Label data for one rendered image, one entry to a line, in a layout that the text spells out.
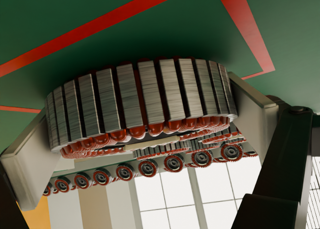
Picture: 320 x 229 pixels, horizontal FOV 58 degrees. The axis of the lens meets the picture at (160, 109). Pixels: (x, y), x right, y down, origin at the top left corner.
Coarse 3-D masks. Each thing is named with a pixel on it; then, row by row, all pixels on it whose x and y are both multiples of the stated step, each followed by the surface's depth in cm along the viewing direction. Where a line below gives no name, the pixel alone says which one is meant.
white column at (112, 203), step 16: (80, 160) 375; (80, 192) 370; (96, 192) 360; (112, 192) 363; (128, 192) 393; (80, 208) 368; (96, 208) 358; (112, 208) 355; (128, 208) 383; (96, 224) 355; (112, 224) 347; (128, 224) 374
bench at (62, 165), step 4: (60, 160) 116; (64, 160) 118; (68, 160) 119; (72, 160) 122; (60, 164) 115; (64, 164) 117; (68, 164) 119; (72, 164) 121; (56, 168) 113; (60, 168) 115; (64, 168) 116; (68, 168) 118; (72, 168) 120
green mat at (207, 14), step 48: (0, 0) 8; (48, 0) 9; (96, 0) 9; (192, 0) 10; (288, 0) 12; (0, 48) 11; (96, 48) 12; (144, 48) 14; (192, 48) 15; (240, 48) 16; (288, 48) 18; (0, 96) 16; (288, 96) 38; (0, 144) 31
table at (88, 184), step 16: (224, 144) 138; (240, 144) 138; (96, 160) 160; (112, 160) 155; (128, 160) 153; (144, 160) 156; (176, 160) 152; (192, 160) 146; (208, 160) 144; (224, 160) 156; (80, 176) 175; (96, 176) 171; (128, 176) 166; (144, 176) 178; (48, 192) 189; (64, 192) 185
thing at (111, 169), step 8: (248, 144) 142; (216, 152) 148; (136, 160) 169; (160, 160) 162; (184, 160) 155; (104, 168) 178; (112, 168) 176; (136, 168) 168; (160, 168) 161; (64, 176) 192; (72, 176) 189; (112, 176) 175; (72, 184) 188
